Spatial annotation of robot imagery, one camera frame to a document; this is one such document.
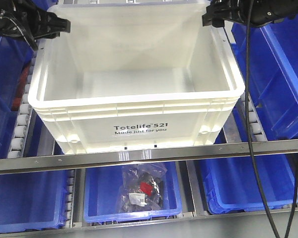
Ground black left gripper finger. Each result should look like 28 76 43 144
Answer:
37 32 60 40
40 12 71 34

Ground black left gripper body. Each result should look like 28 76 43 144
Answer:
0 0 44 40

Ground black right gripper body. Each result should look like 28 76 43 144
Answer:
238 0 298 27

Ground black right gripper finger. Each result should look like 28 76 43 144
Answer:
202 0 238 27
212 19 225 28

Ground white Totelife plastic crate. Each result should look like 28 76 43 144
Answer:
28 0 245 154

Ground blue bin upper left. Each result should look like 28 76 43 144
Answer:
0 37 33 159

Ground blue bin on shelf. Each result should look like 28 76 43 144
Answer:
230 13 298 141

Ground white roller track right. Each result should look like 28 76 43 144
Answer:
222 24 268 143

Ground white roller track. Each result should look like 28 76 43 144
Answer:
7 53 42 159
222 24 268 143

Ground white roller track left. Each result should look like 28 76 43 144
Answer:
7 53 42 159

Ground lower roller track left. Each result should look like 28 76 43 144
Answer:
63 170 76 229

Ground blue bin lower middle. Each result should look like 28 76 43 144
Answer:
83 162 182 224

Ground blue bin lower right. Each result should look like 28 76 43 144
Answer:
199 154 295 214

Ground blue bin lower left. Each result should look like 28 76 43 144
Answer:
0 171 68 234

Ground clear bag of parts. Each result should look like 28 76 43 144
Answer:
116 163 167 213

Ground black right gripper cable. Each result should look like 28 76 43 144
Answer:
244 0 298 238

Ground steel shelf front rail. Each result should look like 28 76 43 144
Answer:
0 138 298 177

